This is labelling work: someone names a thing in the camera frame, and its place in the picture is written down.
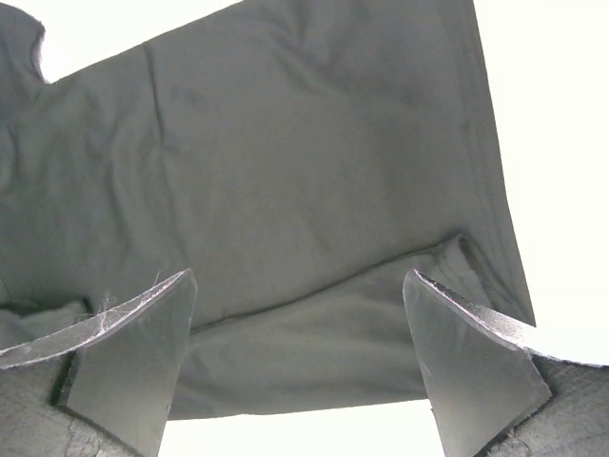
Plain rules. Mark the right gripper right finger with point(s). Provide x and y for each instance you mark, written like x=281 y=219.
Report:
x=500 y=387

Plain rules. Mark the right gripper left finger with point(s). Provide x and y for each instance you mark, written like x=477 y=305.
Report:
x=102 y=386

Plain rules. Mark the black t shirt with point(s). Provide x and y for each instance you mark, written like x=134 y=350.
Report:
x=300 y=157

